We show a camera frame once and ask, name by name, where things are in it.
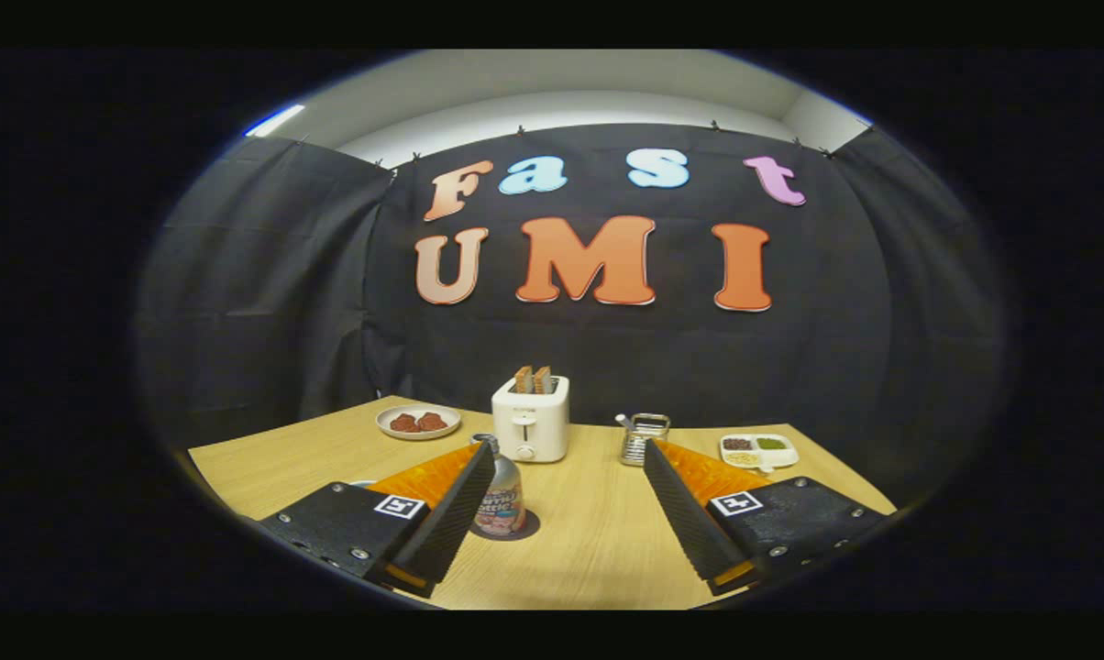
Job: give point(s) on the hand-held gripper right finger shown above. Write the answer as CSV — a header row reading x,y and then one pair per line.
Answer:
x,y
690,522

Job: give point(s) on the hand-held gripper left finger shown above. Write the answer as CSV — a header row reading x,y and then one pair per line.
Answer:
x,y
451,522

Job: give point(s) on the silver juice bottle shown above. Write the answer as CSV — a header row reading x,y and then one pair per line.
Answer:
x,y
504,500

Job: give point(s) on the dark brown round coaster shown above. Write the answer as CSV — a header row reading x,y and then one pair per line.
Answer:
x,y
529,527

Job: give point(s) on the small white plate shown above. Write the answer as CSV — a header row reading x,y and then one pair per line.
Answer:
x,y
419,436

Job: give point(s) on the wooden table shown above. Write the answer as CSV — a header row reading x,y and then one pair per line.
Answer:
x,y
598,541

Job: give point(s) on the white divided dish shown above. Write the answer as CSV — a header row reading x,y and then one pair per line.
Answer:
x,y
759,456

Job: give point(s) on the red-brown food piece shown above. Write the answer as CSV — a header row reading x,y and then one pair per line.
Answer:
x,y
404,423
433,422

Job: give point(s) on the white toaster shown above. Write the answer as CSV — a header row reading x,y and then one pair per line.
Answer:
x,y
543,426

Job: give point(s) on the toast slice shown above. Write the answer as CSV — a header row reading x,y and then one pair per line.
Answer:
x,y
523,380
543,380

